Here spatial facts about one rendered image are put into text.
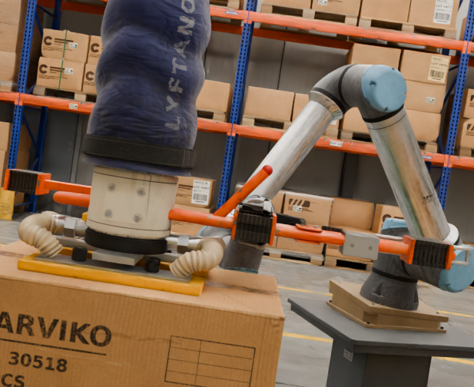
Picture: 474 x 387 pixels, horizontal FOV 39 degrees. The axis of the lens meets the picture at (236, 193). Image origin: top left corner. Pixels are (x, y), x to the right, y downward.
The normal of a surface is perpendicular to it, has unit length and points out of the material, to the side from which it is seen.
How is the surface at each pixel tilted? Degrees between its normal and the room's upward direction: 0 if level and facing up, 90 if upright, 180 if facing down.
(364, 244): 90
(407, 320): 90
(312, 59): 90
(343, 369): 90
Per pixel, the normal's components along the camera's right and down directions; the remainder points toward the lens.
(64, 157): -0.04, 0.05
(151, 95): 0.44, -0.11
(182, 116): 0.77, -0.12
